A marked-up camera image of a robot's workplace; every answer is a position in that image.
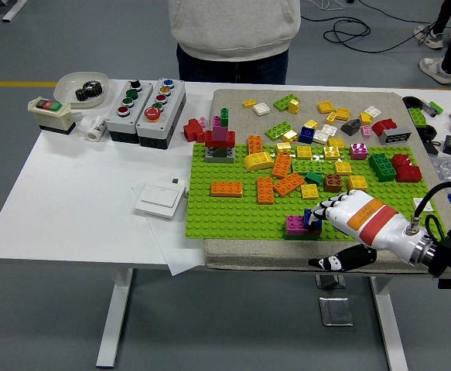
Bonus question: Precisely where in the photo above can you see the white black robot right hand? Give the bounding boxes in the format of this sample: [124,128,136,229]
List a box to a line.
[306,188,429,272]

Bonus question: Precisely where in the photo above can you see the blue square brick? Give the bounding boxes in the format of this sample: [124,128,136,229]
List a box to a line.
[303,208,323,233]
[298,126,316,145]

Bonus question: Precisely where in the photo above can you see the magenta square brick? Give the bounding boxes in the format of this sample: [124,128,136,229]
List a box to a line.
[285,215,307,237]
[350,141,369,160]

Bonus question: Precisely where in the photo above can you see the dark green long brick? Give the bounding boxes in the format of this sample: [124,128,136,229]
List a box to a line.
[368,153,398,182]

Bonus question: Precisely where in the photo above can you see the lime green long brick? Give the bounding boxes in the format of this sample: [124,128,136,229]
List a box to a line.
[263,121,297,141]
[291,158,336,175]

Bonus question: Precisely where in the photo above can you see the grey brick with holes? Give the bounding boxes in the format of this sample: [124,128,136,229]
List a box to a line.
[378,127,411,146]

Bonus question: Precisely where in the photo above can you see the orange long brick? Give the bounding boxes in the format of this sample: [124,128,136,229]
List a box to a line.
[256,175,276,203]
[272,151,293,178]
[273,171,306,196]
[210,180,244,197]

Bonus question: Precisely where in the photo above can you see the red arch brick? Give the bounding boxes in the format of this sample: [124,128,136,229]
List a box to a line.
[371,117,398,136]

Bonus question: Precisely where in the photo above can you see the dark grey roof brick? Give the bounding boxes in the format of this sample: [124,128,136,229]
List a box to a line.
[340,118,362,137]

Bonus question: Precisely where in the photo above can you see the yellow curved brick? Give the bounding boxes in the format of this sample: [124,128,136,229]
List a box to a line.
[243,150,275,170]

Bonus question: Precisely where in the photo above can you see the grey flat base brick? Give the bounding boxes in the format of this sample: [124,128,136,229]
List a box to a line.
[205,145,236,163]

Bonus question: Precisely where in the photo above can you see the pink tall brick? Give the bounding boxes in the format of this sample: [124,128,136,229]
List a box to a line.
[212,114,231,141]

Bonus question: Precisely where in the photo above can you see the red wide brick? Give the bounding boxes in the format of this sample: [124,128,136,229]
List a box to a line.
[205,128,237,148]

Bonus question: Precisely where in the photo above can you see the red brick cluster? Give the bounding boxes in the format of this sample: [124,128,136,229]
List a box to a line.
[183,118,207,143]

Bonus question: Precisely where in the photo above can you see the metal floor plate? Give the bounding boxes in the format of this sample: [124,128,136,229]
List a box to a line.
[317,296,354,328]

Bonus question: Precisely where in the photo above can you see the grey-brown foam mat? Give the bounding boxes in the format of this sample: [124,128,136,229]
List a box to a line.
[203,88,451,274]

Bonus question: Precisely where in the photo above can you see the silver black clamp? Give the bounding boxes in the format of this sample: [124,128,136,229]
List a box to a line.
[420,100,441,117]

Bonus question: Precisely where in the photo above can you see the lime green studded baseplate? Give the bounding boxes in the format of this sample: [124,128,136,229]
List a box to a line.
[185,141,450,240]

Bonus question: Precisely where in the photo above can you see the person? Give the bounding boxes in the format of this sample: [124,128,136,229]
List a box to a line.
[418,32,451,85]
[167,0,302,85]
[413,0,451,50]

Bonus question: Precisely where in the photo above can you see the white paper sheet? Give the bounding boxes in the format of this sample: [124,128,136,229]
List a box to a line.
[131,175,207,277]

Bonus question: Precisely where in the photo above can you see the grey emergency-stop control box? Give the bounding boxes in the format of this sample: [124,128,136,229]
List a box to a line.
[135,77,187,149]

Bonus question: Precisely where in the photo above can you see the grey four-button control box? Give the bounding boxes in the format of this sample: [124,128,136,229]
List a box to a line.
[105,80,154,145]

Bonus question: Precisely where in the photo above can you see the white pipe fitting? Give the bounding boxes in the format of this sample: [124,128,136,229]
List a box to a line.
[79,114,108,142]

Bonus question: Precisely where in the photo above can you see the white desk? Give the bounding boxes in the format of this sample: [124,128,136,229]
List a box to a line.
[0,79,451,368]

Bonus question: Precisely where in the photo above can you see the black metal gear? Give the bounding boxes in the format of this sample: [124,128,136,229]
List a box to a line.
[82,80,103,98]
[74,86,94,103]

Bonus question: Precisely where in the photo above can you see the white plastic bowl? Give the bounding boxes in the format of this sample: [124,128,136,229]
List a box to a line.
[53,71,109,110]

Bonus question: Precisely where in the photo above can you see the white desk foot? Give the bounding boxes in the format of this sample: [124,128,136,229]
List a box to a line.
[1,0,29,22]

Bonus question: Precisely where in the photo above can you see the grey metal bracket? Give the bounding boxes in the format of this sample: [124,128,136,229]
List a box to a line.
[316,273,347,290]

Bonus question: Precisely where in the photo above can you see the black floor cable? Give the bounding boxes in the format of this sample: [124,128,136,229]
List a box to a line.
[300,15,427,53]

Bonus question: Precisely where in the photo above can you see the white wall switch plate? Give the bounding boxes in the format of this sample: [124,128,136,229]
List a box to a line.
[134,183,183,220]

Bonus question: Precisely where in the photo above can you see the cream red-green switch box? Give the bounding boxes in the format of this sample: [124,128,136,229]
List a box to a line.
[26,96,77,136]

